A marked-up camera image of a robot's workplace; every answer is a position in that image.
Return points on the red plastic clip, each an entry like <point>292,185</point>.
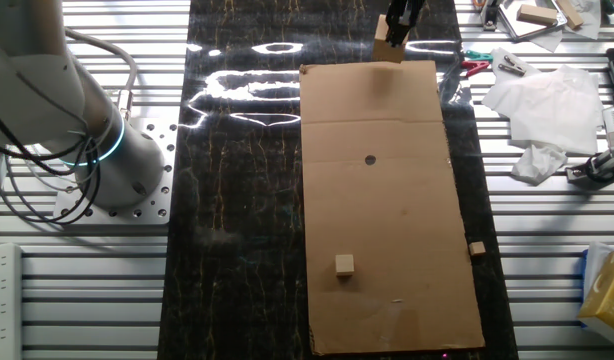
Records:
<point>474,66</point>

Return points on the white power strip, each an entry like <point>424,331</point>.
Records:
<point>4,300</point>

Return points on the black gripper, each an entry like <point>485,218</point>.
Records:
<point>404,6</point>

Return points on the metal tray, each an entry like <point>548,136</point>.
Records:
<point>517,31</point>

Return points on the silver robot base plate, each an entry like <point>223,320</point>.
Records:
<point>157,200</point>

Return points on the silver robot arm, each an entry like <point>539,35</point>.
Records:
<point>37,90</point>

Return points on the teal plastic clip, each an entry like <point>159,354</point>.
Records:
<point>479,55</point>

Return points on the rectangular wooden block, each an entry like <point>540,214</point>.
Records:
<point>537,15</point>

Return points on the silver metal clip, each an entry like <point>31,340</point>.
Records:
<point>511,61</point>
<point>512,70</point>

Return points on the small white tissue sheet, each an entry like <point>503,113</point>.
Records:
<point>502,76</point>

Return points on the brown cardboard sheet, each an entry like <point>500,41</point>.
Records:
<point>387,225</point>

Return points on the yellow tissue box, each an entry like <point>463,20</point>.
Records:
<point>609,300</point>

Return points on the silver metal bracket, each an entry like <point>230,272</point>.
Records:
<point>491,17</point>

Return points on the crumpled white tissue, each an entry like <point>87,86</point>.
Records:
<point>537,162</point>

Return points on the large wooden block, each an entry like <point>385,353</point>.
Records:
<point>382,52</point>

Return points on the long wooden bar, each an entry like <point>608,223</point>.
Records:
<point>571,14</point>

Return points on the small wooden cube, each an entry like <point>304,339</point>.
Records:
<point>344,265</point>
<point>477,248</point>

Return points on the large flat white tissue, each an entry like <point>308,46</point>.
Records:
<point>552,110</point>

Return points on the black marble pattern mat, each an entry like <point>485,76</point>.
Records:
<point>237,200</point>

